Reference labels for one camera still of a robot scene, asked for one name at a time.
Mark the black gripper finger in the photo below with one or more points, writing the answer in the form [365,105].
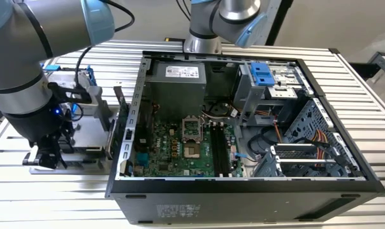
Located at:
[47,155]
[65,143]

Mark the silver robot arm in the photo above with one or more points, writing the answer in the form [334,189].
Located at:
[20,35]

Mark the black RAM slot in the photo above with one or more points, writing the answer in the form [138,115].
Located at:
[216,148]
[224,148]

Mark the grey parts rack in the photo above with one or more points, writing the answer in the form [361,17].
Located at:
[89,133]

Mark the green graphics card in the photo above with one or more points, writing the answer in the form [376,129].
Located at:
[119,133]

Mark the hard disk in blue carrier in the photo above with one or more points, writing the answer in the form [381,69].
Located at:
[91,76]

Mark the green motherboard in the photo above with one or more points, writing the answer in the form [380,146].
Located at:
[167,157]

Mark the CPU socket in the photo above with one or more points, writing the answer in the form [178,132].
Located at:
[192,150]

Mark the grey power supply unit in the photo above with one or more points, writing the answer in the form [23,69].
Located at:
[176,95]

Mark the black open PC case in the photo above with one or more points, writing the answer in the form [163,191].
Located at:
[211,205]

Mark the yellow black connector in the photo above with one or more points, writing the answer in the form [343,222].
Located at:
[168,39]

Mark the silver drive cage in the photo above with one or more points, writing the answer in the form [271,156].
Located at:
[246,95]

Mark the blue plastic drive latch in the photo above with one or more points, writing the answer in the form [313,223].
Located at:
[262,76]

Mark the metal disk bay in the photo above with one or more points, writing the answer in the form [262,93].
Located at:
[294,152]

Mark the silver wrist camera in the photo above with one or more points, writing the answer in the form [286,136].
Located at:
[68,94]

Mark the black upright post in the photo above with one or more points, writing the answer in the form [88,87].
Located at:
[279,21]

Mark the metal frame table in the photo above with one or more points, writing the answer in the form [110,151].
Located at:
[384,59]

